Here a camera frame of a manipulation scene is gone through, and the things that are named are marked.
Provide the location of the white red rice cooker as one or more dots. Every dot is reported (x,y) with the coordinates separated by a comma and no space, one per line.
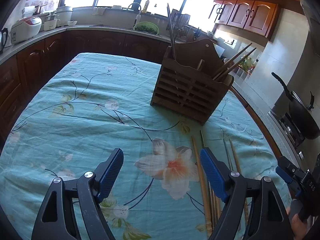
(25,29)

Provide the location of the sink faucet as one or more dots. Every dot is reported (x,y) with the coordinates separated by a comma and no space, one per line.
(135,6)

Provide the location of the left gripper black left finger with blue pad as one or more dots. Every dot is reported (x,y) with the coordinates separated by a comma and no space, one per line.
(56,217)

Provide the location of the small white blender appliance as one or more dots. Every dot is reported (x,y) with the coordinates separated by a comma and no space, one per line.
(50,21)

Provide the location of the wooden chopstick on cloth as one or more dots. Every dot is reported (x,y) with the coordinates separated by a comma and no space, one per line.
(238,168)

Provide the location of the condiment bottles group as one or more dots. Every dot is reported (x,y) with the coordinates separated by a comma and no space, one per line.
(248,65)

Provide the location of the steel electric kettle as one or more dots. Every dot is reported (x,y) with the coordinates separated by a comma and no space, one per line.
(3,39)

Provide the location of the upper wooden wall cabinets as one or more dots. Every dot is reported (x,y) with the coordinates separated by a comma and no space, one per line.
(257,16)

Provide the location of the metal chopsticks in holder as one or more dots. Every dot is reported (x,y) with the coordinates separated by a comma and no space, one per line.
(171,31)

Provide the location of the wooden chopsticks in holder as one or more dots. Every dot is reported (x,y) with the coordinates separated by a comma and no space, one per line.
(231,63)

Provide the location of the white steamer pot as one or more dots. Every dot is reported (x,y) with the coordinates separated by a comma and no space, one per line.
(64,14)

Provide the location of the knife rack on counter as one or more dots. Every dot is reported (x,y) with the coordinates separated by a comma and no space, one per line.
(180,23)

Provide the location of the green colander with vegetables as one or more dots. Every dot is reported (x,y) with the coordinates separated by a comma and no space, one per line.
(147,27)

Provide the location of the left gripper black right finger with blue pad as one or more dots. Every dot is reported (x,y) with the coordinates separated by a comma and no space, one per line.
(267,217)

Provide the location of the brown wooden utensil holder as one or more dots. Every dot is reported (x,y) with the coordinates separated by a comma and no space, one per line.
(186,84)

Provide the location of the black wok on stove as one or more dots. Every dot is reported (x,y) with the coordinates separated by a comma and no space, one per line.
(300,113)

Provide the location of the teal floral tablecloth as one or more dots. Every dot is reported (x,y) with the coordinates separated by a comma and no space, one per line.
(99,102)

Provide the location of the dark lower kitchen cabinets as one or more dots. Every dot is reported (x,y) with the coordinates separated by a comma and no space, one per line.
(31,66)

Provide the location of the person's right hand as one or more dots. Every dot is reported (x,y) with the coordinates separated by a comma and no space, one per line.
(299,228)

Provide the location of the metal chopstick on cloth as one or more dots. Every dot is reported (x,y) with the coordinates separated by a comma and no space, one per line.
(228,156)

